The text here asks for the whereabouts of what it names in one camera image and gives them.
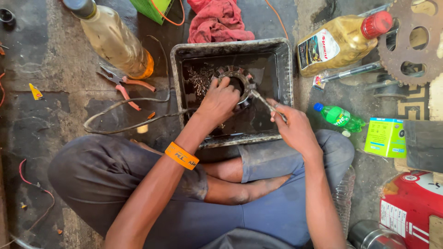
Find person's left hand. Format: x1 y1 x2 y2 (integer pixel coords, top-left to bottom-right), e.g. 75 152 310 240
195 76 241 126

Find green box with orange cord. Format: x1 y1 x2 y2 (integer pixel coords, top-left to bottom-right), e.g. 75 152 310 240
129 0 186 26

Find dirty metal wash tray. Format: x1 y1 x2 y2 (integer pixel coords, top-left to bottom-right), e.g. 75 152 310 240
170 38 295 150

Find gold oil bottle red cap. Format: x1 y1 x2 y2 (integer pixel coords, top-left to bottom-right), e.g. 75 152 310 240
296 11 394 78

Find large oily plastic bottle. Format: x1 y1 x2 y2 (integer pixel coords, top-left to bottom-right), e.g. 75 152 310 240
62 0 155 80

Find red wire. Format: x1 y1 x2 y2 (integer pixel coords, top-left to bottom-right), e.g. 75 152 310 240
18 159 56 232

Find red oil canister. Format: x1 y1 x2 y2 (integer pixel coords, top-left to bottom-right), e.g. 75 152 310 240
379 170 443 249

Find person's legs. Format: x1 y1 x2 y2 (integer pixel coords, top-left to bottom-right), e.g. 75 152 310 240
47 129 355 249

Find rusty chain sprocket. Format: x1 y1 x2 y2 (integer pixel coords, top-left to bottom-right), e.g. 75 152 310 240
377 0 443 86

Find black rubber sheet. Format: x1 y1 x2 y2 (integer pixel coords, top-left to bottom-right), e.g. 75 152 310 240
403 120 443 174

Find small foil sachet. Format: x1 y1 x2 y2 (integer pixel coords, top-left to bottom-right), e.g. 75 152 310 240
312 71 329 91

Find shiny steel container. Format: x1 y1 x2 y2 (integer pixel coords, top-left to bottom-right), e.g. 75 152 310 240
347 219 407 249

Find green soda bottle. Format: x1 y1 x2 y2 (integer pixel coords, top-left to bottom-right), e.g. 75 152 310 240
314 102 366 133

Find red rag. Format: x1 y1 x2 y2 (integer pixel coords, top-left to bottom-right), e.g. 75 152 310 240
187 0 255 44

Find person's right hand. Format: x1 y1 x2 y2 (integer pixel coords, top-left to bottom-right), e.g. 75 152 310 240
266 98 323 160

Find grey cable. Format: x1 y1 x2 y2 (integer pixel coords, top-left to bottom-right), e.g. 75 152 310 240
83 35 194 135

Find steel axle rod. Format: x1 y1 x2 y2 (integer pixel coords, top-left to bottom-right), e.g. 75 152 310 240
320 61 383 83

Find orange wristband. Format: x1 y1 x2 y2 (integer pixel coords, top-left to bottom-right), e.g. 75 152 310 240
164 141 200 171

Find green cardboard box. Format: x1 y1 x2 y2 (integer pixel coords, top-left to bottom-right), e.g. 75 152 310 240
364 117 407 159

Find clear plastic water bottle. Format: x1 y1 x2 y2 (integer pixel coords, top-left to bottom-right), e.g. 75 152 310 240
332 165 356 239

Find round metal stator part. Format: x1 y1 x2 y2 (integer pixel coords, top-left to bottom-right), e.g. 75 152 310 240
212 65 257 111

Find orange handled pliers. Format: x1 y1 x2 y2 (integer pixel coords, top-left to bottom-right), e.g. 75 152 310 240
96 65 156 111

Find yellow torn wrapper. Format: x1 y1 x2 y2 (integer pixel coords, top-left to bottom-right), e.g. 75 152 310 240
29 83 45 101

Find small metal brush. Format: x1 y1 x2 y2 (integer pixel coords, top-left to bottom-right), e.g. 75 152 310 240
250 89 288 122

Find black ring part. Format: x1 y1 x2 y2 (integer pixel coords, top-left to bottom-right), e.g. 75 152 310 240
0 8 16 27

